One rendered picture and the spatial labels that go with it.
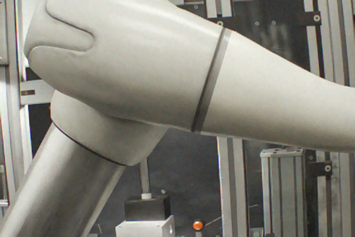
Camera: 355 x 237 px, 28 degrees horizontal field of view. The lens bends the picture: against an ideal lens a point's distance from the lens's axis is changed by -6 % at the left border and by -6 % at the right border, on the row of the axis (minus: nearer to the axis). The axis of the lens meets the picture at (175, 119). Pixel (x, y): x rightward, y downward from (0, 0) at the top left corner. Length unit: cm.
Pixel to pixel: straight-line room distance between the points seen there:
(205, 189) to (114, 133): 100
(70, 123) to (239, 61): 24
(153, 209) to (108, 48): 94
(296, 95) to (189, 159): 114
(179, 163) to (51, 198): 98
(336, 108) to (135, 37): 19
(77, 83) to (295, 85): 19
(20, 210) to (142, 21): 31
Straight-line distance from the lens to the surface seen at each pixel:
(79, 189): 83
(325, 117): 67
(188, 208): 180
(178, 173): 179
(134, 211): 157
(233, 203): 135
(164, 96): 65
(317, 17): 132
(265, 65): 66
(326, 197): 134
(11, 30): 144
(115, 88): 66
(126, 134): 81
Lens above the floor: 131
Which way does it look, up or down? 3 degrees down
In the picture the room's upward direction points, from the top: 4 degrees counter-clockwise
